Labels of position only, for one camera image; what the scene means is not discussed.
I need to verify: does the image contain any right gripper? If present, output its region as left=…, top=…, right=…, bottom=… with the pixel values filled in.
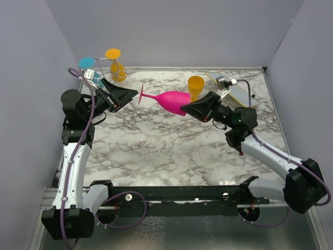
left=180, top=91, right=237, bottom=129

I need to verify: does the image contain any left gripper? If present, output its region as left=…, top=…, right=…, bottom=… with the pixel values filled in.
left=83, top=78, right=138, bottom=121

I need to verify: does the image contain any yellow wine glass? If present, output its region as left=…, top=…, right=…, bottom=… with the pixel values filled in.
left=105, top=48, right=127, bottom=82
left=187, top=76, right=205, bottom=102

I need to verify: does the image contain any pink wine glass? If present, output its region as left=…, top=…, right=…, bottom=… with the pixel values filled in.
left=138, top=85, right=190, bottom=117

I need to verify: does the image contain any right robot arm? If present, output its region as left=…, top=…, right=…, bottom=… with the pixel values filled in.
left=181, top=91, right=331, bottom=214

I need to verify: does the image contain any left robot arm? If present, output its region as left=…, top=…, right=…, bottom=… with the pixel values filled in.
left=41, top=79, right=138, bottom=240

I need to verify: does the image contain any chrome wine glass rack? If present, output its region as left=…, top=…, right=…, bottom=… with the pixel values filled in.
left=92, top=57, right=114, bottom=82

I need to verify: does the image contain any blue wine glass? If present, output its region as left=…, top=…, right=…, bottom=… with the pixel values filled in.
left=78, top=57, right=103, bottom=89

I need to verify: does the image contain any yellow framed tablet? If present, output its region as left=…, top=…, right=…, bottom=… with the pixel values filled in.
left=204, top=71, right=249, bottom=107

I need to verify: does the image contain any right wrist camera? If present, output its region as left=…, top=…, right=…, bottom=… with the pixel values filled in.
left=215, top=76, right=232, bottom=98

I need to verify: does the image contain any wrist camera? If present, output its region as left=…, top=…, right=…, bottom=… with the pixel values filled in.
left=215, top=76, right=232, bottom=98
left=83, top=68, right=95, bottom=83

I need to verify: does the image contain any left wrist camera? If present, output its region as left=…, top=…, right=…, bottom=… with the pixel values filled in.
left=83, top=68, right=95, bottom=83

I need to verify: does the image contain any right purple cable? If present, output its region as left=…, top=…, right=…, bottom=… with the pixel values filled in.
left=230, top=78, right=330, bottom=227

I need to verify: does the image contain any purple cable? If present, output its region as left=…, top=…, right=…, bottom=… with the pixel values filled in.
left=230, top=78, right=330, bottom=227
left=60, top=67, right=146, bottom=249

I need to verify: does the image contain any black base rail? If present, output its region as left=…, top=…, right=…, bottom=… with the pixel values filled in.
left=100, top=185, right=269, bottom=217

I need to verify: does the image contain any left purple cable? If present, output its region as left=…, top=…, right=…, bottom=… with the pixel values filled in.
left=60, top=67, right=146, bottom=249

